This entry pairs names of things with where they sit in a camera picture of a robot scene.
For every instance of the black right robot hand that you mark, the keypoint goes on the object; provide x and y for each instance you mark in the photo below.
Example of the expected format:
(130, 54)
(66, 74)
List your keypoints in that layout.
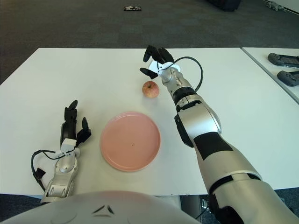
(164, 57)

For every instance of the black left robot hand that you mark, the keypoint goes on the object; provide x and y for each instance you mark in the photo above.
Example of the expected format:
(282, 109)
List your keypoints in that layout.
(68, 130)

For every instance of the red yellow apple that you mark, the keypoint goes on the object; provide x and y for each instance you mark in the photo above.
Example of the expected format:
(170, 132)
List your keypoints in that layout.
(151, 89)

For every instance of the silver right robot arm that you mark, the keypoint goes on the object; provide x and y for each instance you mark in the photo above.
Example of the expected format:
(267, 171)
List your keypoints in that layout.
(201, 126)

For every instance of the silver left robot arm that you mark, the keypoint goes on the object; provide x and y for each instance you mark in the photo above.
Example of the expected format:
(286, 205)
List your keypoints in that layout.
(66, 165)

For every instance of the pink round plate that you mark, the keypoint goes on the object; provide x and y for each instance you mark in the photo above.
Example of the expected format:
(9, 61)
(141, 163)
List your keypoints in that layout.
(130, 141)

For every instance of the small black red floor object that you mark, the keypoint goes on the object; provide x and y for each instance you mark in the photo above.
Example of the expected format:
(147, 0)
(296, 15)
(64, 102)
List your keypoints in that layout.
(132, 8)

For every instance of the dark blue bulky object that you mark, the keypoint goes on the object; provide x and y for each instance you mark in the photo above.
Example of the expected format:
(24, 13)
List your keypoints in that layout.
(224, 4)

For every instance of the silver robot torso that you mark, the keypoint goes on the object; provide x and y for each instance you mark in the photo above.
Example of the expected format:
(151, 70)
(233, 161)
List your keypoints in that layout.
(130, 205)

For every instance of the white neighbouring table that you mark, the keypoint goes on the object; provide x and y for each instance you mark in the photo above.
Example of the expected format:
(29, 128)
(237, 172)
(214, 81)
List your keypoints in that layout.
(268, 70)

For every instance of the grey handheld controller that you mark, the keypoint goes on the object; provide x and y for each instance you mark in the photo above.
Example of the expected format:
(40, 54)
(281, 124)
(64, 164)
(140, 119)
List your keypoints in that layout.
(288, 78)
(278, 59)

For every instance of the small grey floor toy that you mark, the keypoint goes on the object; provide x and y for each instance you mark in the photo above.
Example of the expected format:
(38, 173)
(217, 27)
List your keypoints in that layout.
(276, 5)

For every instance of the small clear plastic piece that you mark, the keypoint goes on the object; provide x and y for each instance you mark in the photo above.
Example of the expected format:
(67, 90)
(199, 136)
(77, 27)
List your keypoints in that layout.
(204, 203)

